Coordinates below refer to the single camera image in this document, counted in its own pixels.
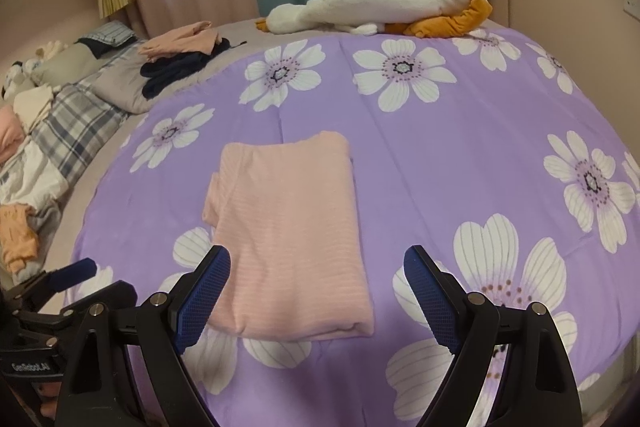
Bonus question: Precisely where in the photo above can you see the person's left hand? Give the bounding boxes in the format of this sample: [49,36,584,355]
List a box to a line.
[30,381,57,419]

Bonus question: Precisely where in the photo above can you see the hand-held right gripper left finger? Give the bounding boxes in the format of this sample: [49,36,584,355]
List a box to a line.
[54,244,232,427]

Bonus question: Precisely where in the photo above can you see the purple floral blanket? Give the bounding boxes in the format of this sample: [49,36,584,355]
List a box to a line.
[70,27,640,418]

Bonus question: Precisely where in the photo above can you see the pink striped shirt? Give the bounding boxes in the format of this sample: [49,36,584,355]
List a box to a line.
[201,131,376,342]

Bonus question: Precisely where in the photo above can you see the grey-green pillow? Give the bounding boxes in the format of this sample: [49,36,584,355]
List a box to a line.
[32,42,106,88]

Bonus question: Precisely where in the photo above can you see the white quilt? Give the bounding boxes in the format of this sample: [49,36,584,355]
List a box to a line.
[0,142,71,228]

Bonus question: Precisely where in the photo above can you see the white plush toys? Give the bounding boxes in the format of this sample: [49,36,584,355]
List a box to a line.
[0,39,68,100]

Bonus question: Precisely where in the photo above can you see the blue striped cloth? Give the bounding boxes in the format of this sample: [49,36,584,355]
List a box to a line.
[77,21,141,58]

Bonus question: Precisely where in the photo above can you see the peach cloth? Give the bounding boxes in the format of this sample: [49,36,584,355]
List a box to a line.
[0,202,41,275]

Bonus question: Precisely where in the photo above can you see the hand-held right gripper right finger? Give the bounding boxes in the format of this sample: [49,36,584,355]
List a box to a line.
[403,245,583,427]

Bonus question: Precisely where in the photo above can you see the grey pillow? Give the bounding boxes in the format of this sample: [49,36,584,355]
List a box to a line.
[92,42,166,115]

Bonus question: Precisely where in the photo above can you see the dark navy clothes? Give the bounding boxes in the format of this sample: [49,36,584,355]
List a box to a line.
[140,38,232,98]

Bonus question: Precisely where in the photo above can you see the plaid quilt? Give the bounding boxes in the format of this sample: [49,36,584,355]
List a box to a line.
[30,72,128,178]

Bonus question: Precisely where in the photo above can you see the cream cloth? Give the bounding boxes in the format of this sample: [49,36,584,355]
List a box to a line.
[12,86,56,130]

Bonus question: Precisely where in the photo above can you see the pink cloth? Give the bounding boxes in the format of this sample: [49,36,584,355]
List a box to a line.
[0,104,28,165]

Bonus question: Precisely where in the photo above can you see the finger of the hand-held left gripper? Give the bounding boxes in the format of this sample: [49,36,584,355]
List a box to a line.
[60,279,139,315]
[12,257,98,303]

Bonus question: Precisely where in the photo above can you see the folded pink clothes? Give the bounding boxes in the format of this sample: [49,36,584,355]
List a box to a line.
[137,21,223,60]

